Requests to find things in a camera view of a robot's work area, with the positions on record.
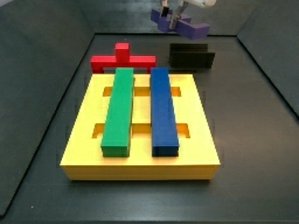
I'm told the black angle fixture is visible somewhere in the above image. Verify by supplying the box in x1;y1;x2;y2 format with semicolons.
169;43;214;68

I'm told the red comb-shaped block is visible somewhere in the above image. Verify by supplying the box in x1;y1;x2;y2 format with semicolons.
89;43;156;74

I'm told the blue long bar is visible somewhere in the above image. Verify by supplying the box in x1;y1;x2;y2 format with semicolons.
149;67;178;157

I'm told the green long bar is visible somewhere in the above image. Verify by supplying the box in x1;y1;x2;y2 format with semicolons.
100;68;134;158

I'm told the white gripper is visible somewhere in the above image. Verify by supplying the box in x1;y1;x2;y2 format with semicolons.
160;0;217;30

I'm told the purple comb-shaped block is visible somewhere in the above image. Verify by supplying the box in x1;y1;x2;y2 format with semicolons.
150;9;210;40

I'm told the yellow slotted board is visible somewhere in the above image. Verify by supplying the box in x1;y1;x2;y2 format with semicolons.
60;74;220;180

